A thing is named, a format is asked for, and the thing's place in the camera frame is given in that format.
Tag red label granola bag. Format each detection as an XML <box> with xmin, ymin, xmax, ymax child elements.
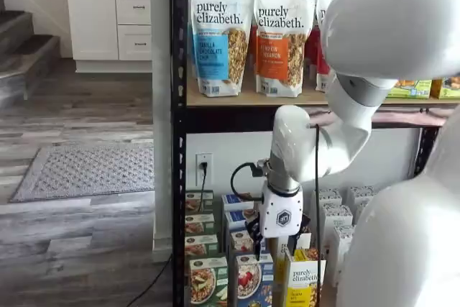
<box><xmin>315</xmin><ymin>0</ymin><xmax>351</xmax><ymax>93</ymax></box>
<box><xmin>303</xmin><ymin>28</ymin><xmax>324</xmax><ymax>74</ymax></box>

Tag green oatmeal box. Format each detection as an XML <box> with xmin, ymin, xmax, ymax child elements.
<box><xmin>185</xmin><ymin>190</ymin><xmax>215</xmax><ymax>214</ymax></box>
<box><xmin>185</xmin><ymin>213</ymin><xmax>216</xmax><ymax>237</ymax></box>
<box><xmin>189</xmin><ymin>257</ymin><xmax>229</xmax><ymax>307</ymax></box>
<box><xmin>185</xmin><ymin>234</ymin><xmax>219</xmax><ymax>260</ymax></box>

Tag white drawer cabinet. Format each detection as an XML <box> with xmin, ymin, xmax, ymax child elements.
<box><xmin>64</xmin><ymin>0</ymin><xmax>152</xmax><ymax>73</ymax></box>

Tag white wall outlet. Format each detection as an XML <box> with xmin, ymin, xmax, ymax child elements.
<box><xmin>195</xmin><ymin>152</ymin><xmax>213</xmax><ymax>188</ymax></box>

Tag blue label granola bag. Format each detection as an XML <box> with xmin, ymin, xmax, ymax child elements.
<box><xmin>187</xmin><ymin>26</ymin><xmax>198</xmax><ymax>80</ymax></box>
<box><xmin>190</xmin><ymin>0</ymin><xmax>257</xmax><ymax>98</ymax></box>

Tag black plug with cord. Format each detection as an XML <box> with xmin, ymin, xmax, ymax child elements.
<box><xmin>198</xmin><ymin>161</ymin><xmax>210</xmax><ymax>214</ymax></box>

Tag wooden shelf board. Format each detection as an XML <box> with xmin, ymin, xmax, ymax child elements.
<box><xmin>186</xmin><ymin>78</ymin><xmax>460</xmax><ymax>107</ymax></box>

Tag orange label granola bag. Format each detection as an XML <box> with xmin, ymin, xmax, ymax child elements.
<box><xmin>253</xmin><ymin>0</ymin><xmax>317</xmax><ymax>98</ymax></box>
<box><xmin>248</xmin><ymin>26</ymin><xmax>259</xmax><ymax>78</ymax></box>

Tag black floor cable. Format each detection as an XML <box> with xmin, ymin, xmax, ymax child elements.
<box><xmin>125</xmin><ymin>251</ymin><xmax>174</xmax><ymax>307</ymax></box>

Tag yellow Bobo's snack box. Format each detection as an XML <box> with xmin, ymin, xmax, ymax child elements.
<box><xmin>430</xmin><ymin>76</ymin><xmax>460</xmax><ymax>99</ymax></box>

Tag blue and white oatmeal box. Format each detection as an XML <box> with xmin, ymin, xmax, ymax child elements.
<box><xmin>229</xmin><ymin>228</ymin><xmax>265</xmax><ymax>253</ymax></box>
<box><xmin>235</xmin><ymin>252</ymin><xmax>275</xmax><ymax>307</ymax></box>
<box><xmin>221</xmin><ymin>193</ymin><xmax>255</xmax><ymax>213</ymax></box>
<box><xmin>224</xmin><ymin>209</ymin><xmax>262</xmax><ymax>231</ymax></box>

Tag grey patterned door mat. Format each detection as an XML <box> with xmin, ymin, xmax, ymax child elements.
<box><xmin>9</xmin><ymin>143</ymin><xmax>155</xmax><ymax>203</ymax></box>

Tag black metal shelf rack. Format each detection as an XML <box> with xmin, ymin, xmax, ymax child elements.
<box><xmin>168</xmin><ymin>0</ymin><xmax>460</xmax><ymax>307</ymax></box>

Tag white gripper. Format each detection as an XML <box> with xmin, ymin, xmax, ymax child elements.
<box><xmin>245</xmin><ymin>181</ymin><xmax>311</xmax><ymax>261</ymax></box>

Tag white patterned carton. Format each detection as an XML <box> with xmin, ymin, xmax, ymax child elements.
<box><xmin>346</xmin><ymin>185</ymin><xmax>378</xmax><ymax>207</ymax></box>
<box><xmin>328</xmin><ymin>225</ymin><xmax>357</xmax><ymax>288</ymax></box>
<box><xmin>318</xmin><ymin>204</ymin><xmax>354</xmax><ymax>231</ymax></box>
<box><xmin>310</xmin><ymin>188</ymin><xmax>343</xmax><ymax>211</ymax></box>
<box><xmin>354</xmin><ymin>201</ymin><xmax>371</xmax><ymax>224</ymax></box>

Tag green Bobo's apple pie box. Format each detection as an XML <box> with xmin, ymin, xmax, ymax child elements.
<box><xmin>386</xmin><ymin>79</ymin><xmax>432</xmax><ymax>99</ymax></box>

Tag yellow and white granola box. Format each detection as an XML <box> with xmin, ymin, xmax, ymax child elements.
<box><xmin>269</xmin><ymin>226</ymin><xmax>313</xmax><ymax>261</ymax></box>
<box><xmin>275</xmin><ymin>248</ymin><xmax>327</xmax><ymax>307</ymax></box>

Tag grey wooden stairs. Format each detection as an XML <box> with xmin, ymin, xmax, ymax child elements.
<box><xmin>0</xmin><ymin>0</ymin><xmax>62</xmax><ymax>106</ymax></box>

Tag long black arm cable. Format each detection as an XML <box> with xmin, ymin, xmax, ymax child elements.
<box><xmin>308</xmin><ymin>124</ymin><xmax>323</xmax><ymax>307</ymax></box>

